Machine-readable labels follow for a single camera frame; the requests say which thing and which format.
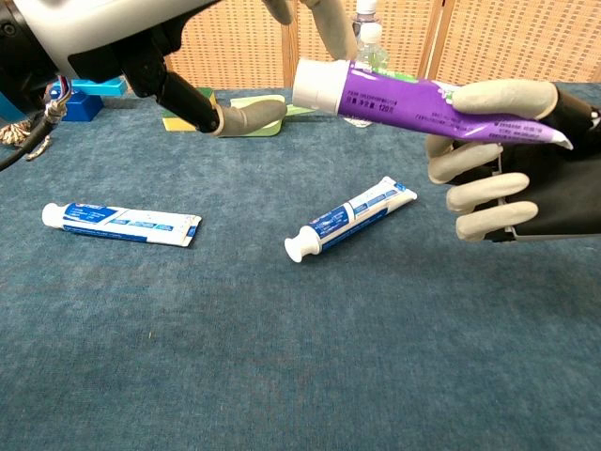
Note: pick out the teal table cloth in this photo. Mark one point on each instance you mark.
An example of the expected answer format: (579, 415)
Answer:
(282, 329)

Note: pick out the light blue toy brick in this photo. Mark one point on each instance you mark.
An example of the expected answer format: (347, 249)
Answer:
(103, 87)

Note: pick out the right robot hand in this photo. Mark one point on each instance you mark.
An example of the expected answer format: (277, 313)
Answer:
(563, 197)

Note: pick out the purple toothpaste tube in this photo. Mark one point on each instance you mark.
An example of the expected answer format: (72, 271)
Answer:
(385, 94)

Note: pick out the light green dustpan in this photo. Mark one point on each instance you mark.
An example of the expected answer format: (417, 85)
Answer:
(256, 99)

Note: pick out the clear bottle green label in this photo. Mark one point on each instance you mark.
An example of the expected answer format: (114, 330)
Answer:
(371, 42)

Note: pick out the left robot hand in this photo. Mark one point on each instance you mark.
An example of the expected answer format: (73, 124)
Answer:
(117, 28)

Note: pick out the yellow green sponge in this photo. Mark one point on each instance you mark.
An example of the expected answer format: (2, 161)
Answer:
(176, 123)

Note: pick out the blue toothpaste tube round cap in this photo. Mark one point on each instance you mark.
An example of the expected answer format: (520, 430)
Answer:
(117, 223)

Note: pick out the tall clear water bottle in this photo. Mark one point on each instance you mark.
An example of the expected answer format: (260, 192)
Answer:
(368, 18)

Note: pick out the dark blue toy brick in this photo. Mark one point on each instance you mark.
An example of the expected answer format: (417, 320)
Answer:
(84, 108)

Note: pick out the blue toothpaste tube flared cap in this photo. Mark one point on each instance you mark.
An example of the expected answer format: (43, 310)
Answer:
(347, 216)

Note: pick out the woven bamboo folding screen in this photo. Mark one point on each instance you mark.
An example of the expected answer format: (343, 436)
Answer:
(235, 56)

